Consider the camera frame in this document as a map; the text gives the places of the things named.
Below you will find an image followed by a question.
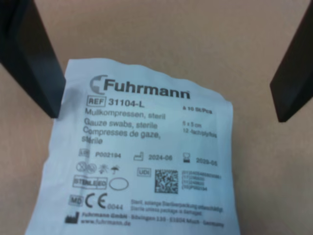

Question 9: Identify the white printed gauze swab packet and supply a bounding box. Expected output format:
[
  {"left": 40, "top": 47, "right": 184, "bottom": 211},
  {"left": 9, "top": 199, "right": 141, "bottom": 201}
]
[{"left": 40, "top": 58, "right": 233, "bottom": 235}]

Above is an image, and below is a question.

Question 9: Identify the brown cardboard sheet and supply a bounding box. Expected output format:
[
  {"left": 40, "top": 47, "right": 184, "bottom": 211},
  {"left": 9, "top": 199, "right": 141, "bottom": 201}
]
[{"left": 0, "top": 0, "right": 313, "bottom": 235}]

